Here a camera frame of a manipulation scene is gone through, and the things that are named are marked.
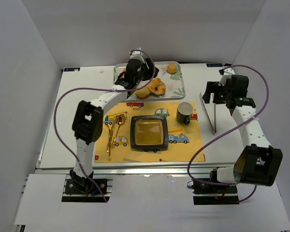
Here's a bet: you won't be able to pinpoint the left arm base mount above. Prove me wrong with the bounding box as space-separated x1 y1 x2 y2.
61 178 113 203

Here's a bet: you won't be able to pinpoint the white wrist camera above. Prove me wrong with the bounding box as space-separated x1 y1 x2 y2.
129 47 145 64
218 68 235 86

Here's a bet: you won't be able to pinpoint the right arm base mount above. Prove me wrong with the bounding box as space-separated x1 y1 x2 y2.
187 180 239 205

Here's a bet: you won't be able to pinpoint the leaf patterned white tray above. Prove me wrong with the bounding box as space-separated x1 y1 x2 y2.
113 61 186 102

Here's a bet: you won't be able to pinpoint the small round muffin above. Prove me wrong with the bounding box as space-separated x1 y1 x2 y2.
166 63 177 74

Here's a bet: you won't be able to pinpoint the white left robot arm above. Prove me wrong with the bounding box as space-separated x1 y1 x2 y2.
70 58 159 193

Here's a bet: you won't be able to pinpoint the dark green mug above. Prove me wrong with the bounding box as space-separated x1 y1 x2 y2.
176 102 194 125

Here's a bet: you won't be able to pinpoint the seeded bread slice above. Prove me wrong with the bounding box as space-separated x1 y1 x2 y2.
135 87 151 100

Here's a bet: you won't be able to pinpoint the yellow car print placemat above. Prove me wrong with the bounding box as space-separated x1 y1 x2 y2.
95 101 203 163

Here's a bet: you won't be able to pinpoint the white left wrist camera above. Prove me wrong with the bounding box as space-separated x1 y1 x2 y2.
129 47 145 64

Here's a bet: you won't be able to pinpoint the gold fork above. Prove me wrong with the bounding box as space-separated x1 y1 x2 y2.
107 116 119 150

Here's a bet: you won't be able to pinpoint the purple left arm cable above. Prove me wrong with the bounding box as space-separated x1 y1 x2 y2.
53 49 157 203

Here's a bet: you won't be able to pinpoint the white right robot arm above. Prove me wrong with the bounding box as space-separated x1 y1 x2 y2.
202 74 283 186

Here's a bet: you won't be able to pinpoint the black square plate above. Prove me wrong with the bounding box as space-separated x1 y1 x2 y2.
130 115 168 153

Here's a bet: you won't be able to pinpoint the gold spoon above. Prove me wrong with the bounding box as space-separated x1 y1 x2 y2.
106 114 126 156

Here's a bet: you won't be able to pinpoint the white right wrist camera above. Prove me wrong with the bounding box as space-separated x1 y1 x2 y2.
218 68 235 86

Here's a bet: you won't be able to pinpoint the jam bread ring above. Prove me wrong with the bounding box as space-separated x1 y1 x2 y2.
148 77 166 95

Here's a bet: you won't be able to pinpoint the metal tongs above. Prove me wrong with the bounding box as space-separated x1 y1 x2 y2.
199 92 217 135

